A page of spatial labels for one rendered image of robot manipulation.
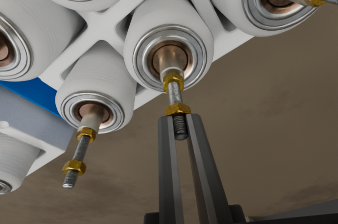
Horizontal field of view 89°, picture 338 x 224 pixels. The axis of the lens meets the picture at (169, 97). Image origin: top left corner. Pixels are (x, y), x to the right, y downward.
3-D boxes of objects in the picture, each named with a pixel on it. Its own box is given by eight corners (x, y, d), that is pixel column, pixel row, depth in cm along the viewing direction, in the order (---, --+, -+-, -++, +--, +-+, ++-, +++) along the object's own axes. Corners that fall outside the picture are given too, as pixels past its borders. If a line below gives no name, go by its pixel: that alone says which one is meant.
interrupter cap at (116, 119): (131, 97, 21) (131, 101, 20) (118, 134, 25) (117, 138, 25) (62, 81, 19) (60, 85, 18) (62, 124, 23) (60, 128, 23)
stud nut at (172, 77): (168, 92, 16) (168, 98, 15) (158, 79, 15) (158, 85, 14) (187, 82, 15) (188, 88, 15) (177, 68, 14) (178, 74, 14)
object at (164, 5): (142, 41, 35) (134, 101, 21) (130, -15, 28) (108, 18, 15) (189, 35, 34) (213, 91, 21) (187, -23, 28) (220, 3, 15)
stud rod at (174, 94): (169, 77, 17) (177, 143, 11) (164, 70, 16) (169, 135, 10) (178, 72, 16) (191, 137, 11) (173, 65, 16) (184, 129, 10)
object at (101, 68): (146, 36, 34) (141, 95, 20) (134, 75, 40) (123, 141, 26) (95, 18, 31) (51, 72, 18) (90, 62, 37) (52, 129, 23)
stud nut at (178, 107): (171, 124, 13) (172, 132, 12) (159, 110, 12) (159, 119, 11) (194, 113, 12) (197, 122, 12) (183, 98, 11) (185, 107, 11)
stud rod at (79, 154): (96, 120, 21) (74, 185, 15) (95, 125, 21) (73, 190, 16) (87, 118, 20) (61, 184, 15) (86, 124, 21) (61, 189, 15)
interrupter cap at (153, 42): (141, 92, 20) (141, 96, 20) (123, 28, 16) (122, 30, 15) (204, 84, 20) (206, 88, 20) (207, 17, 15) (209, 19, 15)
